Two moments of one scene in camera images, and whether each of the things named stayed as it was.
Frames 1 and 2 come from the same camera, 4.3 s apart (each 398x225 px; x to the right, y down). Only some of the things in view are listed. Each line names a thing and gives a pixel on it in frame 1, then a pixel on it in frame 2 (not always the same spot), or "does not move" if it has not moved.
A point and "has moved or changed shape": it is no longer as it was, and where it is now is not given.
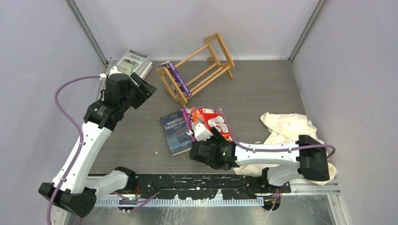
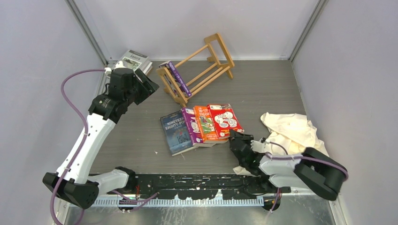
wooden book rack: (186, 78) does not move
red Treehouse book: (215, 117) has moved or changed shape
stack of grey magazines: (132, 62) does not move
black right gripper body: (210, 141) → (248, 140)
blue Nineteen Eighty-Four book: (178, 135) does not move
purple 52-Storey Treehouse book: (169, 65) does not move
